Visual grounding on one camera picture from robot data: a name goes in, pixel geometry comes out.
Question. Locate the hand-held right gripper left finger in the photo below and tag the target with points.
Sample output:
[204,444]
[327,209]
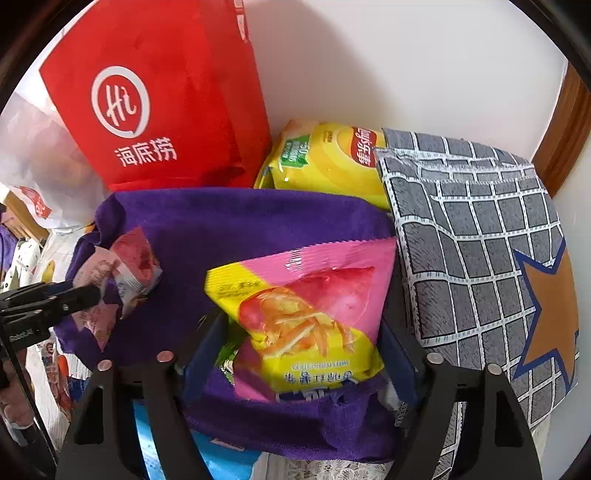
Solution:
[213,339]

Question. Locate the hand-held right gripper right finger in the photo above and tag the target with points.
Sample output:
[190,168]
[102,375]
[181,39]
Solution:
[401,369]

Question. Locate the person's left hand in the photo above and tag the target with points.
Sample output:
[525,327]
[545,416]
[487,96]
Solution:
[11,406]

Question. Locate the red paper bag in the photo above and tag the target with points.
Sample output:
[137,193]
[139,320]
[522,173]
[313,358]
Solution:
[184,92]

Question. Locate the yellow potato chip bag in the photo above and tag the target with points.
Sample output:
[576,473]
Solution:
[323,170]

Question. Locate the green snack packet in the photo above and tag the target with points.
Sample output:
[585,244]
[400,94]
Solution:
[228,356]

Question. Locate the brown wooden door frame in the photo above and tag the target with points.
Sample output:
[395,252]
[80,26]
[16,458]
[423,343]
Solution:
[561,138]

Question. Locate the white plastic bag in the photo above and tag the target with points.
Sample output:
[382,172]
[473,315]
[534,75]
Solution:
[41,157]

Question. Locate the pink yellow snack bag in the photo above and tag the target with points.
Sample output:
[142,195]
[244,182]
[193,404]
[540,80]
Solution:
[300,314]

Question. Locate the purple towel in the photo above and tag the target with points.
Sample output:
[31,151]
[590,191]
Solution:
[231,217]

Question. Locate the wooden headboard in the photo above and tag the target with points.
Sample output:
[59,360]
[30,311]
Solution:
[23,221]

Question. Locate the white floral pillow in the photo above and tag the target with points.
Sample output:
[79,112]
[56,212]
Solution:
[25,263]

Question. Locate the grey checked cloth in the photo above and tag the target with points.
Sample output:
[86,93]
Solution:
[471,258]

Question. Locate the pink snack packet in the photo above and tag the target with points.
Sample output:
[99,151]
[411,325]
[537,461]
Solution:
[134,263]

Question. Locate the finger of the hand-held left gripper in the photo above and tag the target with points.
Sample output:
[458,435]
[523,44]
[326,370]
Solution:
[41,287]
[78,297]

